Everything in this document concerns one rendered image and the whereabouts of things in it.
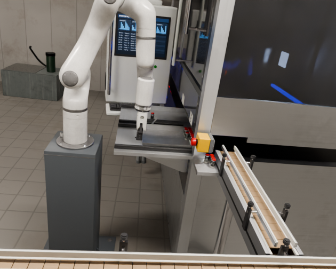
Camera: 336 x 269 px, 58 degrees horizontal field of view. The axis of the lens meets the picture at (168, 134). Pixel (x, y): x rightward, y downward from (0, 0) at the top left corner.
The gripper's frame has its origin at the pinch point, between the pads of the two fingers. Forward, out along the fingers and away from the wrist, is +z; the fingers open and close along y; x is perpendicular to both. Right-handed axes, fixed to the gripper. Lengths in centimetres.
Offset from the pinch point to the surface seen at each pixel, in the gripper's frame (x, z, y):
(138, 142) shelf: -0.2, 4.1, 0.6
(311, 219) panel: -106, 37, -13
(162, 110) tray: -16, 3, 54
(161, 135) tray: -13.3, 3.5, 12.1
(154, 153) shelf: -8.1, 3.9, -11.0
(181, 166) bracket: -24.7, 14.8, -2.5
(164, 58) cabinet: -16, -26, 91
